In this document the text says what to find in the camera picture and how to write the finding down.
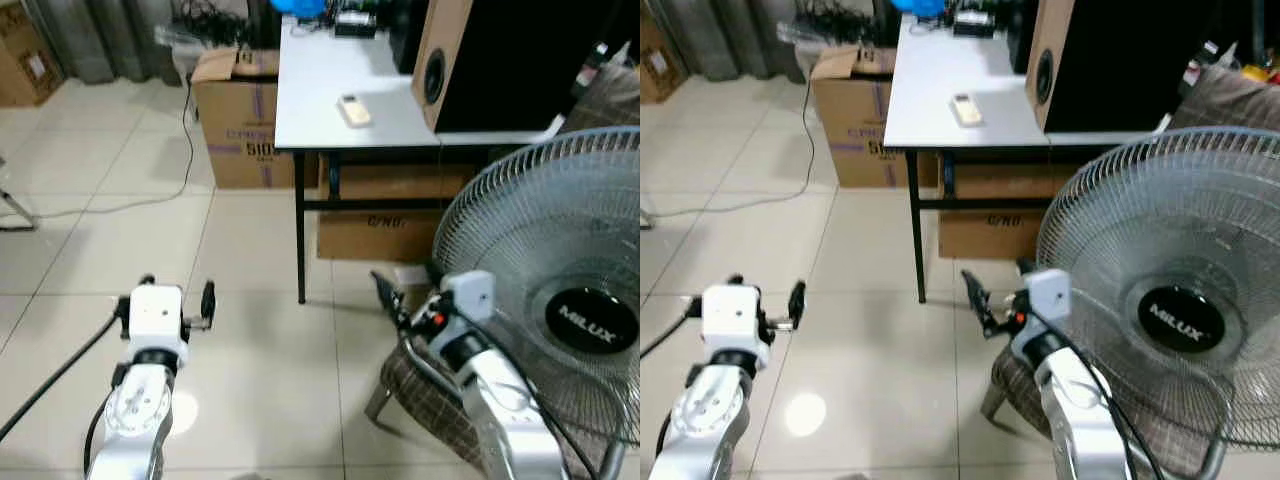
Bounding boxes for brown plaid sofa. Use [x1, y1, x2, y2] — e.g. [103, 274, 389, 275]
[1165, 65, 1280, 136]
[555, 62, 641, 136]

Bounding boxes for closed brown cardboard box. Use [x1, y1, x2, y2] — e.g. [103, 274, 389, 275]
[938, 160, 1081, 261]
[317, 160, 476, 263]

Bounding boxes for grey standing fan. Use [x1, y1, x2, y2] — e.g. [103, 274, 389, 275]
[432, 127, 641, 480]
[1035, 127, 1280, 480]

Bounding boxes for printed open cardboard box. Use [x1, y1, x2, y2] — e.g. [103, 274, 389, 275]
[810, 48, 941, 189]
[190, 48, 321, 191]

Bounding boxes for white table with black legs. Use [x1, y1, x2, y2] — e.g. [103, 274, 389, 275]
[273, 15, 566, 306]
[883, 15, 1173, 304]

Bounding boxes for wooden black-front loudspeaker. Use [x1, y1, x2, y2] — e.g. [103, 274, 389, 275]
[1025, 0, 1256, 134]
[410, 0, 641, 136]

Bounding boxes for small labelled cardboard box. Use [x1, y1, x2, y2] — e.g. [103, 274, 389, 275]
[640, 10, 691, 104]
[0, 0, 66, 108]

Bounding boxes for grey curtain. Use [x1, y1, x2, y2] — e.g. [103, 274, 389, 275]
[645, 0, 801, 81]
[25, 0, 181, 86]

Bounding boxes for black electronic device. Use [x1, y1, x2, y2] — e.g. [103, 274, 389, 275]
[952, 10, 998, 39]
[333, 10, 379, 39]

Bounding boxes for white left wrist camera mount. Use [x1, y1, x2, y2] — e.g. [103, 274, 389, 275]
[125, 283, 191, 366]
[700, 283, 773, 366]

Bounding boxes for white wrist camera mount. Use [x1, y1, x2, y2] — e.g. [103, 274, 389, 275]
[1018, 268, 1073, 341]
[125, 283, 191, 366]
[440, 270, 496, 336]
[700, 283, 773, 366]

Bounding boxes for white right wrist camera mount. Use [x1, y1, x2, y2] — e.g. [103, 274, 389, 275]
[440, 270, 496, 336]
[1018, 268, 1073, 341]

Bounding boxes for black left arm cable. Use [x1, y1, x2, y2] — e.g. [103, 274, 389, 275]
[0, 310, 126, 441]
[640, 300, 701, 359]

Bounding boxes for metal frame leg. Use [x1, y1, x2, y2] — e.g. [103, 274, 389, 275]
[0, 155, 41, 233]

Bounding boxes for thin grey floor cable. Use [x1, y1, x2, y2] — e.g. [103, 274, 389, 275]
[640, 80, 813, 219]
[0, 80, 196, 221]

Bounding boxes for tangle of black cables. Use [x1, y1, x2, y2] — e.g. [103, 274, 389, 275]
[170, 0, 251, 51]
[795, 0, 876, 49]

